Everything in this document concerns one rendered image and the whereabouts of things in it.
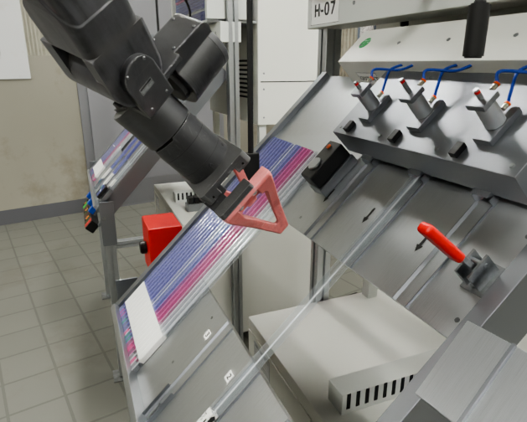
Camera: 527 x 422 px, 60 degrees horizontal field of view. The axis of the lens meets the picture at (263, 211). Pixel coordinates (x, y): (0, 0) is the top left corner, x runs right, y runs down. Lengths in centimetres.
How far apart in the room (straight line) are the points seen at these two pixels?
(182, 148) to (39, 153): 367
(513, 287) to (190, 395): 45
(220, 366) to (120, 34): 47
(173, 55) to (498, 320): 39
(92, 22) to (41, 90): 371
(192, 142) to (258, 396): 33
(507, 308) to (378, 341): 67
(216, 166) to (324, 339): 71
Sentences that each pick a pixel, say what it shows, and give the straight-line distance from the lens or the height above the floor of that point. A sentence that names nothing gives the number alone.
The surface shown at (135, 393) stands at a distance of 81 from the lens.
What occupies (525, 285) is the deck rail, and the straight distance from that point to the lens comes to 49.
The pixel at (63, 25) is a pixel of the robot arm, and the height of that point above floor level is 126.
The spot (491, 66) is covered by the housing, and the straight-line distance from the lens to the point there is 64.
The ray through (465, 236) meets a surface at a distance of 55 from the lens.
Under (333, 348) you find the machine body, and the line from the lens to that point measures 108.
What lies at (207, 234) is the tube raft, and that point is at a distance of 93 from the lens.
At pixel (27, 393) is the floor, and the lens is 214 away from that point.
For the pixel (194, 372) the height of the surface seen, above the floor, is 79.
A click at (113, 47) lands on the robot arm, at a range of 39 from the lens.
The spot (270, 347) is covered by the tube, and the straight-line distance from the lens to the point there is 61.
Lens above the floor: 123
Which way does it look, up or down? 18 degrees down
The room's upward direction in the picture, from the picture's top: straight up
